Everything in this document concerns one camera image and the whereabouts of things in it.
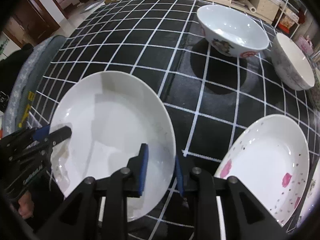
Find plain white plate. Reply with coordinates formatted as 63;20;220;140
50;71;176;221

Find pink gift bag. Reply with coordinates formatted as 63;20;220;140
296;35;313;56

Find white paper roll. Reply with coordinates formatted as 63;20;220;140
244;0;257;13

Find white plate cartoon bear print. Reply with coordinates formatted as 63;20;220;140
297;161;320;227

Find person's left hand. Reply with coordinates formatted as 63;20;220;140
18;191;34;219

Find white bowl red seal pattern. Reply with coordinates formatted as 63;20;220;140
196;4;270;59

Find white plate pink flowers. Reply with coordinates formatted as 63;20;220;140
214;114;310;226

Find white bowl grey marbled outside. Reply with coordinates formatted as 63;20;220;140
271;33;315;91

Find black white grid tablecloth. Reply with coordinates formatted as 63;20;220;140
27;0;320;240

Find dark brown wooden door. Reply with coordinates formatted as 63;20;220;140
6;0;60;46

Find white metal shelf rack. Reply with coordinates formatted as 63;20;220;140
272;0;307;38

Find green patterned bowl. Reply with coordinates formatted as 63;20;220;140
308;67;320;111

